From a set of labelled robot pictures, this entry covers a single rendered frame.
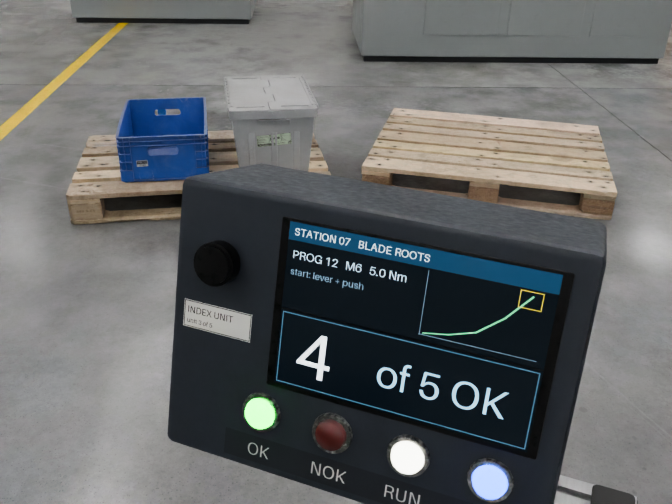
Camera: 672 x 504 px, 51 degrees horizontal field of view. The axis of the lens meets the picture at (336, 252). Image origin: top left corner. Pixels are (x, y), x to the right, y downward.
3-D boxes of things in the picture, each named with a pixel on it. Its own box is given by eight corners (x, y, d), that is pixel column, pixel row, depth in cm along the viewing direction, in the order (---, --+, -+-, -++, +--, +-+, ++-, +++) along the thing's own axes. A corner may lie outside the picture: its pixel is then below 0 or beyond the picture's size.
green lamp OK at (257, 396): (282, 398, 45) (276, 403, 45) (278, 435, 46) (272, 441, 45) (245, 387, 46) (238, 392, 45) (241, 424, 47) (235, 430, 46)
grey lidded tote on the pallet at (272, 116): (303, 133, 388) (302, 73, 372) (319, 174, 336) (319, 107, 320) (226, 136, 381) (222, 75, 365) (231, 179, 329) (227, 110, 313)
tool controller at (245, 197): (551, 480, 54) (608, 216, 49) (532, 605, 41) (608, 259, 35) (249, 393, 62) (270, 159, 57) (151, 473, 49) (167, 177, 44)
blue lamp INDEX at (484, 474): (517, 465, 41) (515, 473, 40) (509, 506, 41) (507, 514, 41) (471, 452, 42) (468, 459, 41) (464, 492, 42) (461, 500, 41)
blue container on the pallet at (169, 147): (208, 136, 380) (205, 96, 369) (210, 180, 328) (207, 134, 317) (130, 139, 373) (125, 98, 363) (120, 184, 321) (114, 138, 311)
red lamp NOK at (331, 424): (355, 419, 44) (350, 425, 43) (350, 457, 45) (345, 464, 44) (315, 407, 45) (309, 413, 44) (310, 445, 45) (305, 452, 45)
